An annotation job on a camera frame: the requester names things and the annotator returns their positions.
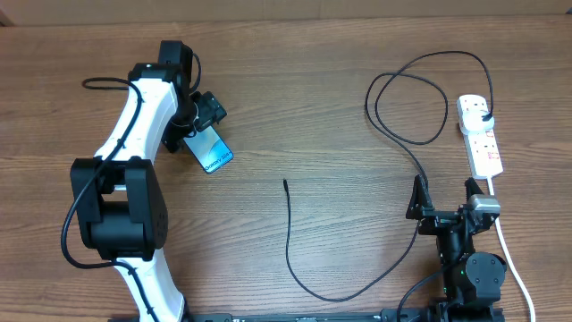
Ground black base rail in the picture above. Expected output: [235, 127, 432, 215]
[106, 307, 506, 322]

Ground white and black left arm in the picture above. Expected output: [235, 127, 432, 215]
[61, 40, 233, 321]

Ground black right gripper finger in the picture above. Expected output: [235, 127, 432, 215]
[406, 174, 434, 219]
[464, 177, 484, 200]

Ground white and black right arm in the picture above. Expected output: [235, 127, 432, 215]
[396, 175, 507, 321]

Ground white power strip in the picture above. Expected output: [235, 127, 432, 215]
[456, 94, 503, 180]

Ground blue Galaxy smartphone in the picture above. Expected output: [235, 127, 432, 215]
[183, 126, 233, 174]

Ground white charger plug adapter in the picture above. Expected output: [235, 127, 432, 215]
[459, 109, 495, 135]

